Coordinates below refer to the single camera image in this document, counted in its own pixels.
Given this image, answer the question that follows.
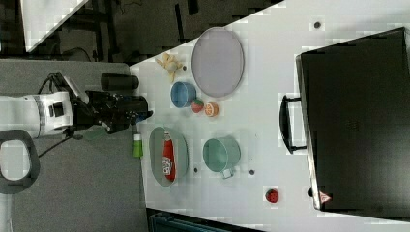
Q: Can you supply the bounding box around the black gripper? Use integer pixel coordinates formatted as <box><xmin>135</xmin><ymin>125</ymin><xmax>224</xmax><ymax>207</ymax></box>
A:
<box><xmin>72</xmin><ymin>91</ymin><xmax>154</xmax><ymax>134</ymax></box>

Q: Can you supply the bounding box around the red felt ketchup bottle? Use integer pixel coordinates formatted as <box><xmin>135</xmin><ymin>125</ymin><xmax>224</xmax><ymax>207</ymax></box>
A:
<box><xmin>162</xmin><ymin>130</ymin><xmax>176</xmax><ymax>182</ymax></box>

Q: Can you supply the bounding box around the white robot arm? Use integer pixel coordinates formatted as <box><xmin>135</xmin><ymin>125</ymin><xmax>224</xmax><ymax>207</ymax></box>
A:
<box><xmin>1</xmin><ymin>91</ymin><xmax>153</xmax><ymax>194</ymax></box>

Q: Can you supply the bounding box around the green white bottle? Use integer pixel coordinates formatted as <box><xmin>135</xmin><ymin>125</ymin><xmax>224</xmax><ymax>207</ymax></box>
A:
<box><xmin>132</xmin><ymin>133</ymin><xmax>143</xmax><ymax>158</ymax></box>

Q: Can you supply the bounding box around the blue bowl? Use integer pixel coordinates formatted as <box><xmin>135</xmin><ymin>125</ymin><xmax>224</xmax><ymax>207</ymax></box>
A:
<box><xmin>170</xmin><ymin>81</ymin><xmax>196</xmax><ymax>108</ymax></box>

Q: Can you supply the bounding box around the upper black cylinder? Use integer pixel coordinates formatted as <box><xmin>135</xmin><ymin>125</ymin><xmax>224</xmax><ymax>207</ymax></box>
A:
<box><xmin>101</xmin><ymin>73</ymin><xmax>139</xmax><ymax>91</ymax></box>

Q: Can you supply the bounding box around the red green toy fruit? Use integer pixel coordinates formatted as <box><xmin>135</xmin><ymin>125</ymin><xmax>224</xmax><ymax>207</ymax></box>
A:
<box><xmin>191</xmin><ymin>99</ymin><xmax>204</xmax><ymax>113</ymax></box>

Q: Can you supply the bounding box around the yellow plush toy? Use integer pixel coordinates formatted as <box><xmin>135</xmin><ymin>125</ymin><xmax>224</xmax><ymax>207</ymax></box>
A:
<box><xmin>155</xmin><ymin>53</ymin><xmax>184</xmax><ymax>83</ymax></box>

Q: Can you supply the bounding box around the orange slice toy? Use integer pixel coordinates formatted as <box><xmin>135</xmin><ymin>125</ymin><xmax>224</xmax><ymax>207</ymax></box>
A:
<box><xmin>205</xmin><ymin>101</ymin><xmax>220</xmax><ymax>117</ymax></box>

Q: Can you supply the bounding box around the green mug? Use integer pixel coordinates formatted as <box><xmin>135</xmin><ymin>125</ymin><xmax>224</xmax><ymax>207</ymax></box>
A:
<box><xmin>202</xmin><ymin>135</ymin><xmax>241</xmax><ymax>179</ymax></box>

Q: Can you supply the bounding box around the grey oval plate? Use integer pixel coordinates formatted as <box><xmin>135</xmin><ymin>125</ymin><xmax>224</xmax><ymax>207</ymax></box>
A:
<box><xmin>191</xmin><ymin>27</ymin><xmax>245</xmax><ymax>98</ymax></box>

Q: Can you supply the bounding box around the red strawberry toy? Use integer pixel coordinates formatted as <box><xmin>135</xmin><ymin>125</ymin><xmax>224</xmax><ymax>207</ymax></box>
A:
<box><xmin>265</xmin><ymin>188</ymin><xmax>278</xmax><ymax>204</ymax></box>

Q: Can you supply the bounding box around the black toaster oven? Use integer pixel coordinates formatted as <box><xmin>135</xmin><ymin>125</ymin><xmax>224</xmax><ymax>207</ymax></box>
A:
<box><xmin>296</xmin><ymin>28</ymin><xmax>410</xmax><ymax>221</ymax></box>

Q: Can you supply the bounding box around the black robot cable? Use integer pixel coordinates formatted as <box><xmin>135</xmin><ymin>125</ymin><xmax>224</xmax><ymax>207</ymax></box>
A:
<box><xmin>37</xmin><ymin>72</ymin><xmax>85</xmax><ymax>159</ymax></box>

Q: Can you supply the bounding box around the black oven handle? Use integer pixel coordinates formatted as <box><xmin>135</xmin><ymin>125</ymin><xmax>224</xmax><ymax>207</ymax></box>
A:
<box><xmin>279</xmin><ymin>96</ymin><xmax>307</xmax><ymax>154</ymax></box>

